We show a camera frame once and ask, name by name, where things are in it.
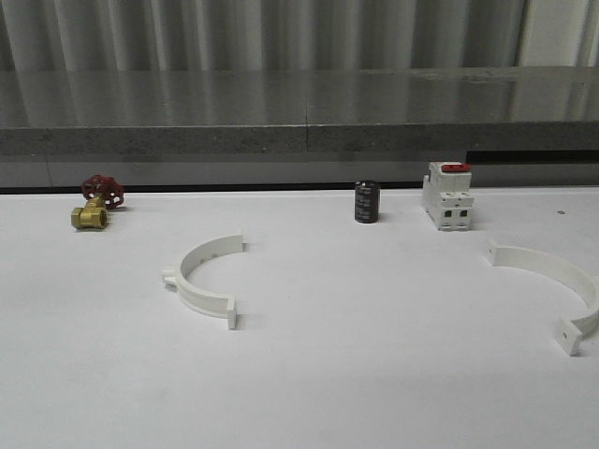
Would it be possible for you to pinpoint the grey stone counter ledge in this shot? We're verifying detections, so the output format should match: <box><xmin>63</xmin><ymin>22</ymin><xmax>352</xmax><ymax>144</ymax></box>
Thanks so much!
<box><xmin>1</xmin><ymin>67</ymin><xmax>598</xmax><ymax>191</ymax></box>

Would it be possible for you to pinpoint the white circuit breaker red switch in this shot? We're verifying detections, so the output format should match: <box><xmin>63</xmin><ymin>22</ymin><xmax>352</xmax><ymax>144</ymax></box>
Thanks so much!
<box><xmin>422</xmin><ymin>162</ymin><xmax>474</xmax><ymax>231</ymax></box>

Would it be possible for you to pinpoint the brass valve red handwheel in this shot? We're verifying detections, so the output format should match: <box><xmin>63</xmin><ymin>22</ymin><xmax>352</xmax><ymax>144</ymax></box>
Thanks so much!
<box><xmin>71</xmin><ymin>174</ymin><xmax>124</xmax><ymax>229</ymax></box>

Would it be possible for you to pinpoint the white pleated curtain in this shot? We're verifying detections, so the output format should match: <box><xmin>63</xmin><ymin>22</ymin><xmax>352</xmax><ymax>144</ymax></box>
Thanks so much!
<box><xmin>1</xmin><ymin>1</ymin><xmax>598</xmax><ymax>71</ymax></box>

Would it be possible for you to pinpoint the black cylindrical capacitor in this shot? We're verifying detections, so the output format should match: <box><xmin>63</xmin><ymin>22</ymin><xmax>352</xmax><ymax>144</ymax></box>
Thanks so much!
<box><xmin>354</xmin><ymin>180</ymin><xmax>380</xmax><ymax>224</ymax></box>

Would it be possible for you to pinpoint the white half clamp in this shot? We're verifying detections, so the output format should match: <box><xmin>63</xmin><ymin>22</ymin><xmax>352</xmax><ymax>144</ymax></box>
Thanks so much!
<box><xmin>486</xmin><ymin>240</ymin><xmax>598</xmax><ymax>355</ymax></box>
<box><xmin>161</xmin><ymin>228</ymin><xmax>243</xmax><ymax>330</ymax></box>

